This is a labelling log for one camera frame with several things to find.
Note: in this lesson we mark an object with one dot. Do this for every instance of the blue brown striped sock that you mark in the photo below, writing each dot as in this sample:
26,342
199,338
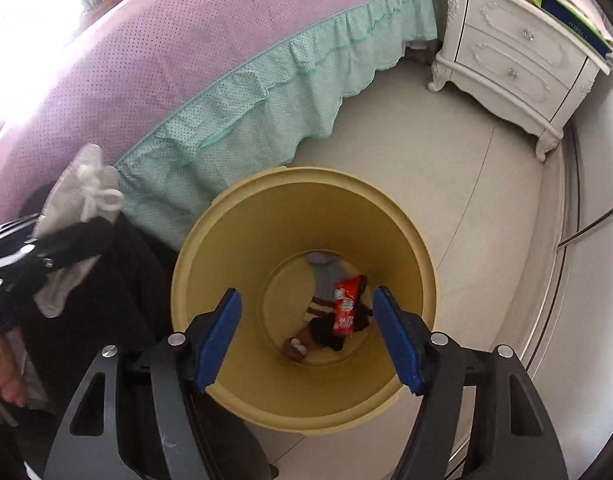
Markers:
327,272

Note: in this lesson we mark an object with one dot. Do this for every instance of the person's left hand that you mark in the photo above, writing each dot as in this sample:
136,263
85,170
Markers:
12,386

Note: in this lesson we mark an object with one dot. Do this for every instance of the stack of books and papers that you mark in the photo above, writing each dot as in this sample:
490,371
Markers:
585,19

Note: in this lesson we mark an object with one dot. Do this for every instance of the white drawstring cloth pouch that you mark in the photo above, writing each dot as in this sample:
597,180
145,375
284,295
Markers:
86,190

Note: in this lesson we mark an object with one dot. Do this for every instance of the yellow trash bin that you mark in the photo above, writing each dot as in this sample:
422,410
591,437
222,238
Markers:
256,237

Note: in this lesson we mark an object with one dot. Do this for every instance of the white ornate nightstand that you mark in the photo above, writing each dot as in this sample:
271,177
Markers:
518,62

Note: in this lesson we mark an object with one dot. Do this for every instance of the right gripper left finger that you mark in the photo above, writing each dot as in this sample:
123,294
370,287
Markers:
131,416

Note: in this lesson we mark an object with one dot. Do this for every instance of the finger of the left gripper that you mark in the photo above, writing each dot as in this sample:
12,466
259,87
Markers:
26,261

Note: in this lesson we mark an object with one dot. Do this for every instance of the pink bed with sheet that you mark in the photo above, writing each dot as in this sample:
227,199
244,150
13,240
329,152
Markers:
187,97

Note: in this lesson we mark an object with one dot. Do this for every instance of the red snack wrapper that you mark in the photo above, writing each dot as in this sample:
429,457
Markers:
351,315

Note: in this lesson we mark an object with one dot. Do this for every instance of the black sock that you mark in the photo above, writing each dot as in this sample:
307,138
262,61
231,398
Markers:
325,330

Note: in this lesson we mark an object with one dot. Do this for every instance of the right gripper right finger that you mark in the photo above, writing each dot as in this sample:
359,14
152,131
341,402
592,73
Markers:
512,436

